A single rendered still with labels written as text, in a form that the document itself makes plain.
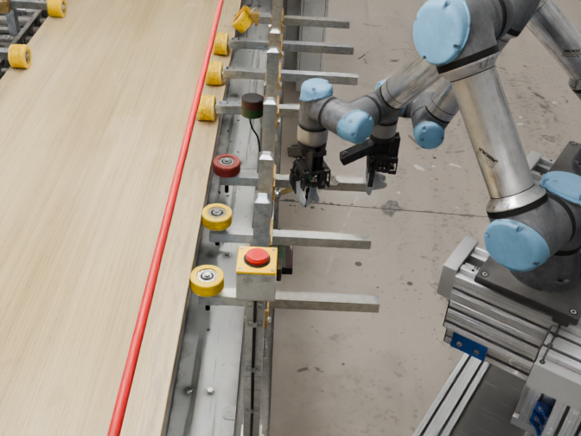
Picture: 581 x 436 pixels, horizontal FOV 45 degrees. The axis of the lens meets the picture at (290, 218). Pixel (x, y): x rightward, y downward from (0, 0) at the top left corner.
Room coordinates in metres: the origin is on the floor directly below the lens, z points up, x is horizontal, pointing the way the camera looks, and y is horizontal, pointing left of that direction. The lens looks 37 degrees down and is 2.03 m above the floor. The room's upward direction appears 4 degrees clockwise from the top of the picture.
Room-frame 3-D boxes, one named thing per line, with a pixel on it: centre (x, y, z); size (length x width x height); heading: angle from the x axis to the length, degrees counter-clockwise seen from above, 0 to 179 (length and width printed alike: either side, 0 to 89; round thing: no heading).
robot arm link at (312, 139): (1.51, -0.04, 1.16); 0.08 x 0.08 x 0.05
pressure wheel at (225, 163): (1.74, 0.20, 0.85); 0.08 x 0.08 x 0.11
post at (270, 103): (1.71, 0.08, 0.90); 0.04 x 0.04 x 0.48; 2
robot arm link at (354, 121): (1.45, -0.13, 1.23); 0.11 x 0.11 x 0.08; 46
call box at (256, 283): (0.95, 0.05, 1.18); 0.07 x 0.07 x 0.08; 2
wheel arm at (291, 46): (2.50, 0.06, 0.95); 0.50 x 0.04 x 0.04; 92
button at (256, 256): (0.95, 0.05, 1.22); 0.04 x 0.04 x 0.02
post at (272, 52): (1.96, 0.08, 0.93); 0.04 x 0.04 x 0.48; 2
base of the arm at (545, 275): (1.19, -0.56, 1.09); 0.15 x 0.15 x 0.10
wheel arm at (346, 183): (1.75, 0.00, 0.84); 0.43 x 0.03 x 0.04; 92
